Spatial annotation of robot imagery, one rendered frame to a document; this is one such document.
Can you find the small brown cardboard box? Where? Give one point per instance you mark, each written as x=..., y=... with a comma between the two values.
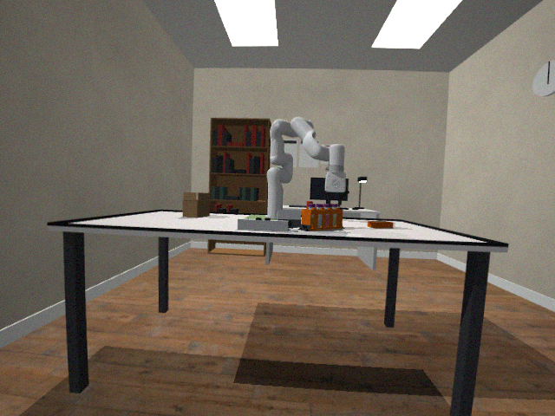
x=193, y=208

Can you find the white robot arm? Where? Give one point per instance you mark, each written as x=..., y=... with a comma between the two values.
x=298, y=127

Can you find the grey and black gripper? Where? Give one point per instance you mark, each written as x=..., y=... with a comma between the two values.
x=335, y=182

